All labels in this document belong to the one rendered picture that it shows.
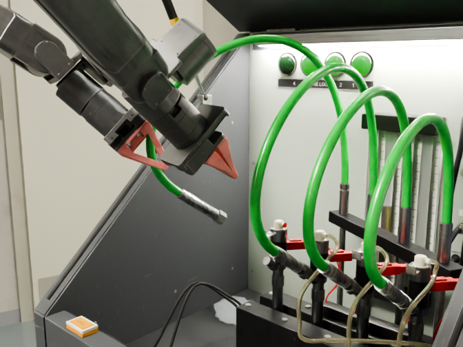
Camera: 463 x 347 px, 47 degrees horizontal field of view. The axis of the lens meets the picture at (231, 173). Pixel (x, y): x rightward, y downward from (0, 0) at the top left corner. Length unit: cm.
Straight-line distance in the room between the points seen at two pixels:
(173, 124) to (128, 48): 16
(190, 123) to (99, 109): 19
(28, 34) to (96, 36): 32
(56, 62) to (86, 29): 32
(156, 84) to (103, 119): 23
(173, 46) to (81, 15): 20
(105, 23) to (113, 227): 58
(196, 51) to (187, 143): 12
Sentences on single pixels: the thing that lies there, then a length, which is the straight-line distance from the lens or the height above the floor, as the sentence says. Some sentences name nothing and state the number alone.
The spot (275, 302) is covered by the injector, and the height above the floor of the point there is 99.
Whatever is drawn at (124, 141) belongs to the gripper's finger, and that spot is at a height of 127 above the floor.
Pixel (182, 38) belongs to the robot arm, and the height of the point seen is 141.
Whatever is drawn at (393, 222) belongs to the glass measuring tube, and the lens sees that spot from 108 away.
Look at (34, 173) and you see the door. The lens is 298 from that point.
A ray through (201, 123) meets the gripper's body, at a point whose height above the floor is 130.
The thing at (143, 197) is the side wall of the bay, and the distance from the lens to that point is 108.
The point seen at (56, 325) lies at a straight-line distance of 99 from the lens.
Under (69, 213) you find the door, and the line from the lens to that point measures 307.
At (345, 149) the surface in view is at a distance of 102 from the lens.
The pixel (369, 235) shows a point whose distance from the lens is 62.
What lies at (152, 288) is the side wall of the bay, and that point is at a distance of 115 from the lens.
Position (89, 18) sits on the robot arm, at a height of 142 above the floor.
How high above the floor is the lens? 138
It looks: 12 degrees down
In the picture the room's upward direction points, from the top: straight up
